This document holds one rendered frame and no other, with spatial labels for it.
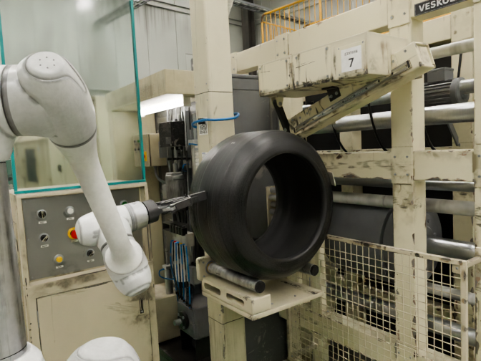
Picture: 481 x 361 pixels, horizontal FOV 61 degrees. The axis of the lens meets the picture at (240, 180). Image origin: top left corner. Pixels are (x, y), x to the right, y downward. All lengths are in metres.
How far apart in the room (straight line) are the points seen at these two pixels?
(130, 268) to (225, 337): 0.90
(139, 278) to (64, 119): 0.54
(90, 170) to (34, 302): 1.01
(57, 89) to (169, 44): 12.04
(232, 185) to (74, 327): 0.98
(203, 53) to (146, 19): 10.74
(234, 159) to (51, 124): 0.74
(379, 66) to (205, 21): 0.76
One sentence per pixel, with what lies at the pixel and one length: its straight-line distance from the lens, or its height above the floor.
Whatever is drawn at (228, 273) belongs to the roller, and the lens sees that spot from 1.66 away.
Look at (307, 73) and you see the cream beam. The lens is 1.70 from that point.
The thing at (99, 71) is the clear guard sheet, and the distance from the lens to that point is 1.96.
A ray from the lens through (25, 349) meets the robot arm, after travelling 0.97.
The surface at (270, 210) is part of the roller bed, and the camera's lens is 2.13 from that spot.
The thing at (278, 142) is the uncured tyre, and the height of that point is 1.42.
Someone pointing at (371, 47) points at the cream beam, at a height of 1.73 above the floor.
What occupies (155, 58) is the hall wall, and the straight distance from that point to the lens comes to 12.42.
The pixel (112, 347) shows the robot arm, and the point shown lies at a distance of 0.94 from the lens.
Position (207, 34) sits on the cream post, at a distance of 1.85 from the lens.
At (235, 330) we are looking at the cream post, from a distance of 2.00.
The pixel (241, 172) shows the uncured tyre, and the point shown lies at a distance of 1.40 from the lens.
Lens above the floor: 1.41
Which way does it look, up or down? 5 degrees down
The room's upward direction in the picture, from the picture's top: 3 degrees counter-clockwise
